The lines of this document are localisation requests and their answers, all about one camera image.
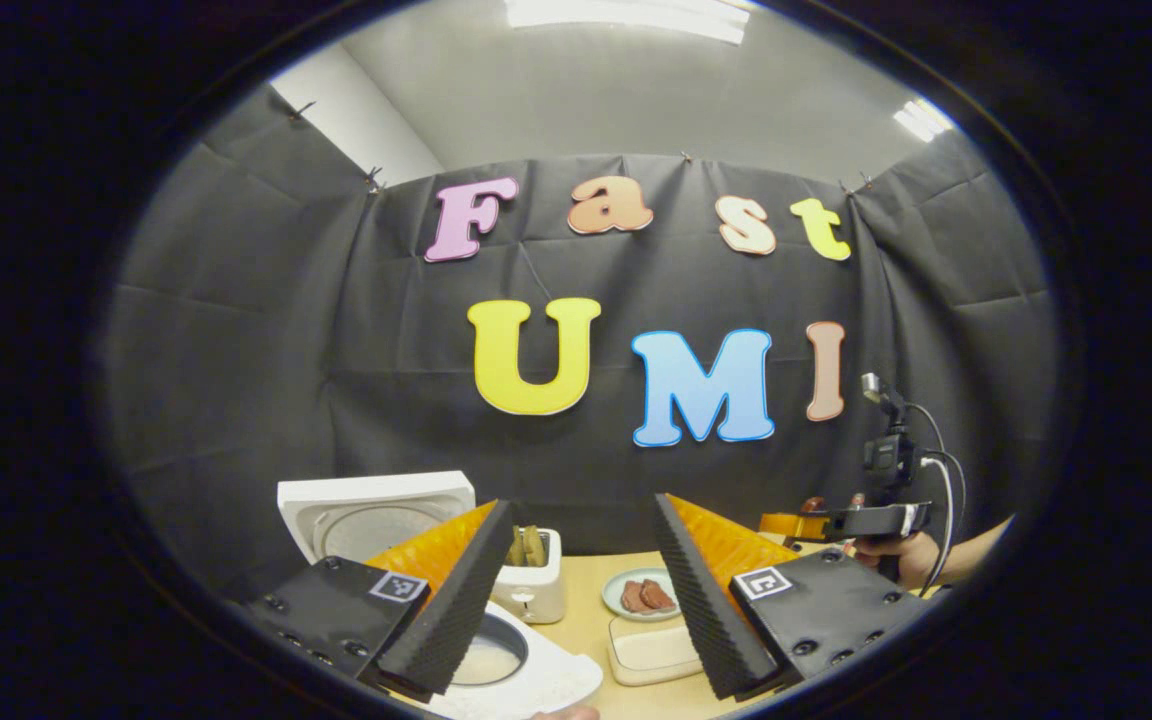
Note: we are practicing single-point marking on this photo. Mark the large ceiling light panel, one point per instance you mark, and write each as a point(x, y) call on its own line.
point(636, 15)

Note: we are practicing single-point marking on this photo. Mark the black backdrop cloth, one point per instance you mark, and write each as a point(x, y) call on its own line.
point(236, 380)

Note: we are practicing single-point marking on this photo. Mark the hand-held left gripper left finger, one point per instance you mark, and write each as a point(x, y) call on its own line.
point(456, 610)

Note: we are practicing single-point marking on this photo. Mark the small ceiling light panel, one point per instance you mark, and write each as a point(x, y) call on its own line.
point(924, 120)

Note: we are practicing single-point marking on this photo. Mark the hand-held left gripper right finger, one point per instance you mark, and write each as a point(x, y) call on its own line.
point(701, 610)

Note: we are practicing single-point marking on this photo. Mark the pale round plate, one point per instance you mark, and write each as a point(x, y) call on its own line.
point(616, 600)

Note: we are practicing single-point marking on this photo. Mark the white chopstick holder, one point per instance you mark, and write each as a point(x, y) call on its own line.
point(536, 590)

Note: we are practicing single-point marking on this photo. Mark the rectangular dish of rice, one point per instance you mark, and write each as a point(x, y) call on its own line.
point(651, 652)

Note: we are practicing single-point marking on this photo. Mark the clear plastic bottle red label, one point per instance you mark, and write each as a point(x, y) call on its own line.
point(813, 503)

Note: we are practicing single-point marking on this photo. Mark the brown meat slice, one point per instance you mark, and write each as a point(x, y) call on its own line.
point(634, 598)
point(660, 595)

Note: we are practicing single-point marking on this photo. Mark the white rice cooker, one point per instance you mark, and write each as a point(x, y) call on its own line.
point(366, 500)

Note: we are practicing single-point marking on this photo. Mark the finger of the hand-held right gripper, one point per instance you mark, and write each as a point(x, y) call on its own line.
point(794, 525)

